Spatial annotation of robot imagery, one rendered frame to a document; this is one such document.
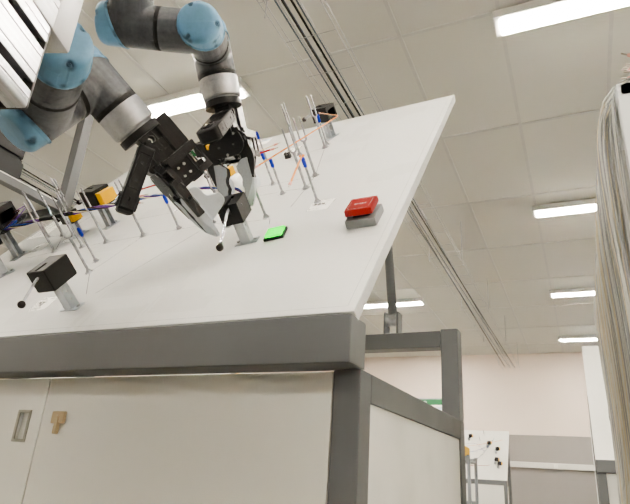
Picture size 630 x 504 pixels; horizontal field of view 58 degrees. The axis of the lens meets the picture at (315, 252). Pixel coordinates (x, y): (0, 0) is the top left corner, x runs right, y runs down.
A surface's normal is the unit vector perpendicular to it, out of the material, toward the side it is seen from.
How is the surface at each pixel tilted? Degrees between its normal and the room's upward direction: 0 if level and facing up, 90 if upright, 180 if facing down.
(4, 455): 90
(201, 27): 112
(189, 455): 90
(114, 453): 90
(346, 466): 90
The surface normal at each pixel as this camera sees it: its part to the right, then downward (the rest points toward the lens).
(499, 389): -0.41, -0.37
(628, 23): -0.07, 0.93
